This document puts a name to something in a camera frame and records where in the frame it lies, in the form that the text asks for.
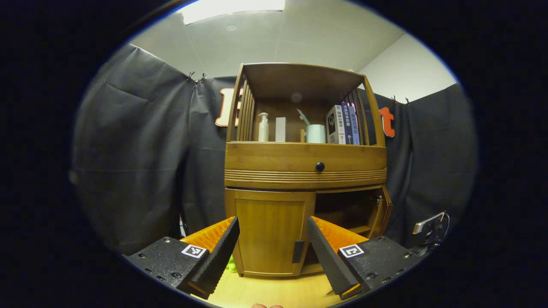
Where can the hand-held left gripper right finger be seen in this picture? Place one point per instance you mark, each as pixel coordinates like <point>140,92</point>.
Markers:
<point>327,261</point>

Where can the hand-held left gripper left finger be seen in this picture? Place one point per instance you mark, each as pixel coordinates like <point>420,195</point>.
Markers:
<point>222,252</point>

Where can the wooden shoe cabinet door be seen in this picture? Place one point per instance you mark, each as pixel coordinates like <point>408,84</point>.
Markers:
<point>267,231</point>
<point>384,209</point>

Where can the wooden double-door shoe cabinet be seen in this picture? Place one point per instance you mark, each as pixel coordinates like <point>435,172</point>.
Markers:
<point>299,83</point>

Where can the green frog plush toy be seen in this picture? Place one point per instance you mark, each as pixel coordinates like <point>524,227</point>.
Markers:
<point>231,265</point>

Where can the white mug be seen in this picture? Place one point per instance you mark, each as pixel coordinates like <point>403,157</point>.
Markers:
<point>316,134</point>

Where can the white pump bottle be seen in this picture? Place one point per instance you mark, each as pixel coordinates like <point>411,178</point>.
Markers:
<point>263,130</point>

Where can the black backdrop cloth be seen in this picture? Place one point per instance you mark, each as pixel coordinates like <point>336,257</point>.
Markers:
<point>137,149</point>

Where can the light blue book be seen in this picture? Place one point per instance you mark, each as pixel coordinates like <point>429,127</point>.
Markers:
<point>355,126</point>

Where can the white rectangular box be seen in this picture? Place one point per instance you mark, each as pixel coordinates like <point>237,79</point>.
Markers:
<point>280,129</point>

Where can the white book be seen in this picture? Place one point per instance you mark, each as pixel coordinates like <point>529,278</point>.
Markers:
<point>335,125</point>

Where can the dark blue book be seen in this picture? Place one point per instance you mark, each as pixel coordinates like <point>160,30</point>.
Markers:
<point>347,125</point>

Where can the pale grey tool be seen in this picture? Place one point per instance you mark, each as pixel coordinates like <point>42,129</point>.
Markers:
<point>303,116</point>

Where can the ceiling light panel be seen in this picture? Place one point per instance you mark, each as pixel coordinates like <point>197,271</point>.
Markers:
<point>231,9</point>

